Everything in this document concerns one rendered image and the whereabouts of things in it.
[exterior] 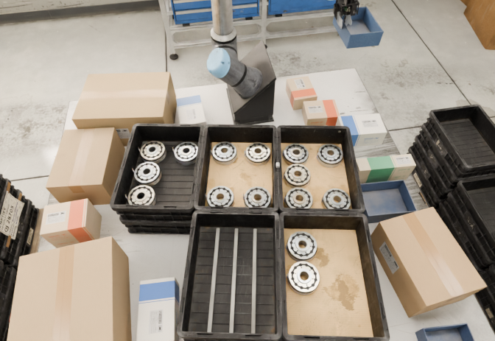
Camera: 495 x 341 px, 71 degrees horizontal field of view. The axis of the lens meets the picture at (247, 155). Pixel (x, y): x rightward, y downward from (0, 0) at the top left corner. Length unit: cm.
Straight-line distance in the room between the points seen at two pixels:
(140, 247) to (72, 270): 29
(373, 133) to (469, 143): 74
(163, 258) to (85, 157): 53
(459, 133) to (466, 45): 176
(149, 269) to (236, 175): 49
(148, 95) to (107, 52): 197
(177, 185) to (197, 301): 46
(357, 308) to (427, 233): 37
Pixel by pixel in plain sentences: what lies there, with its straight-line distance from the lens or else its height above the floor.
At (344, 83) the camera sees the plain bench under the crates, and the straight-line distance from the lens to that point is 204.
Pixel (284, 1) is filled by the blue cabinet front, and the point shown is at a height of 44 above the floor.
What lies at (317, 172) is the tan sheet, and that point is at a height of 83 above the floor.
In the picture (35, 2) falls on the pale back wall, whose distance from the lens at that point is 432.
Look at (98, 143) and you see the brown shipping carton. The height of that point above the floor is 86.
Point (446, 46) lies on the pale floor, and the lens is 386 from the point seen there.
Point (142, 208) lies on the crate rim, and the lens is 129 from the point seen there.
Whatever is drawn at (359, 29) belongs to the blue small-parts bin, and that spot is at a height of 107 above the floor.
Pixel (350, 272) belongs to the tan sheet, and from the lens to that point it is 129.
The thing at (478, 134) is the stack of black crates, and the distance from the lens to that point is 237.
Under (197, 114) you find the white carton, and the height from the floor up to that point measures 79.
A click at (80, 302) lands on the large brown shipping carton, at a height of 90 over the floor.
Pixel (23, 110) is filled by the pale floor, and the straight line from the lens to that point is 337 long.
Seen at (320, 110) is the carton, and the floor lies 78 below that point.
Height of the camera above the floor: 202
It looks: 53 degrees down
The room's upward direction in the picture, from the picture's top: 1 degrees counter-clockwise
